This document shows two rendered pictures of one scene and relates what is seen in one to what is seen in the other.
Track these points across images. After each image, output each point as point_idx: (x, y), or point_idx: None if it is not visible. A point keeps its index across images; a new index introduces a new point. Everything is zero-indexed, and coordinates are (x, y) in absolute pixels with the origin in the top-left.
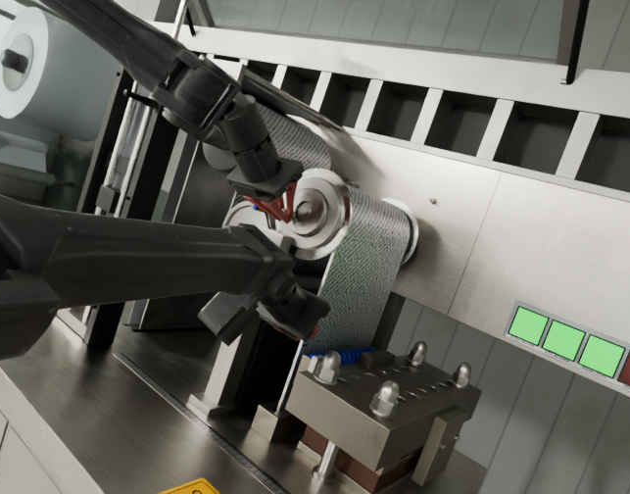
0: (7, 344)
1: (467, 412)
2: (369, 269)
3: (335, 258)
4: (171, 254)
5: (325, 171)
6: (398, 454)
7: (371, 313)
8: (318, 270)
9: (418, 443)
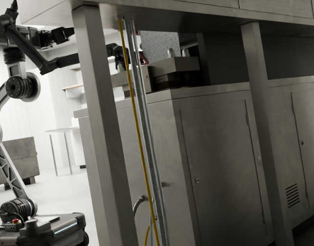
0: (54, 67)
1: (166, 68)
2: (158, 33)
3: (141, 37)
4: (75, 54)
5: None
6: (120, 83)
7: (172, 47)
8: (183, 41)
9: (131, 80)
